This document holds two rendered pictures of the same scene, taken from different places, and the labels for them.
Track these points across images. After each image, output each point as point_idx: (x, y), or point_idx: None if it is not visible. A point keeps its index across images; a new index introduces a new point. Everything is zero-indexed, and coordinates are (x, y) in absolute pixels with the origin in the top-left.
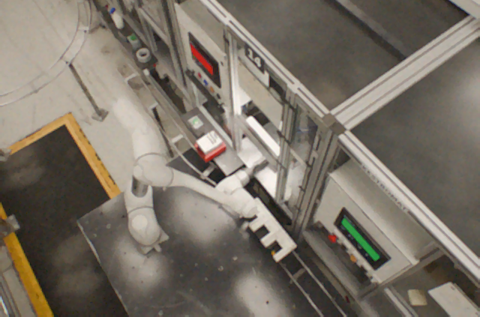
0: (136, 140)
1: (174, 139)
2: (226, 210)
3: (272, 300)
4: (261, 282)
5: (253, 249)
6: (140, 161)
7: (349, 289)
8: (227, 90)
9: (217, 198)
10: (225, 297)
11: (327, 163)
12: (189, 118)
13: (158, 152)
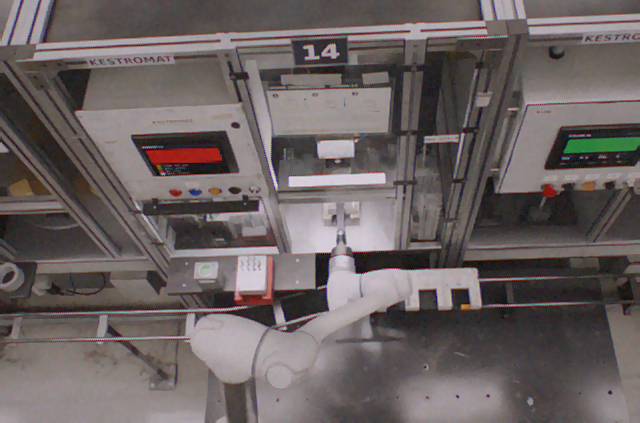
0: (219, 347)
1: (187, 329)
2: (348, 334)
3: (514, 356)
4: (481, 354)
5: (430, 335)
6: (264, 361)
7: (572, 246)
8: (257, 161)
9: (367, 308)
10: (473, 418)
11: (510, 94)
12: (181, 281)
13: (265, 327)
